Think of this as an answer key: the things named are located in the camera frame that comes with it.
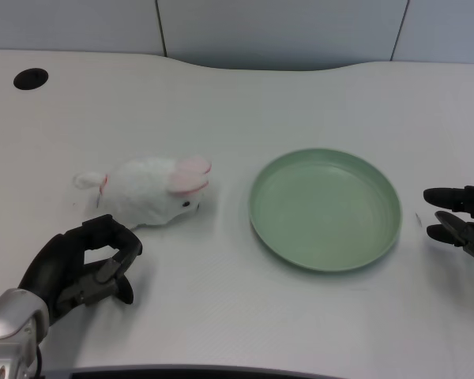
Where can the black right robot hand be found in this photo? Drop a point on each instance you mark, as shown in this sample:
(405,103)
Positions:
(464,221)

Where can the white plush rabbit doll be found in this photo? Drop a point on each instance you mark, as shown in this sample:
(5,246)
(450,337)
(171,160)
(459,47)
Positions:
(150,193)

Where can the grey partition panel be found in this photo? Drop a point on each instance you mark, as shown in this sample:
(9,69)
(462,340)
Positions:
(67,24)
(278,33)
(442,29)

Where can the green round plate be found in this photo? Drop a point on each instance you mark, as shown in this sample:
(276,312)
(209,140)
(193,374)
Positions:
(324,209)

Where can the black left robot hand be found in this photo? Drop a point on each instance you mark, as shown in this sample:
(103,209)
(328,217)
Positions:
(63,256)

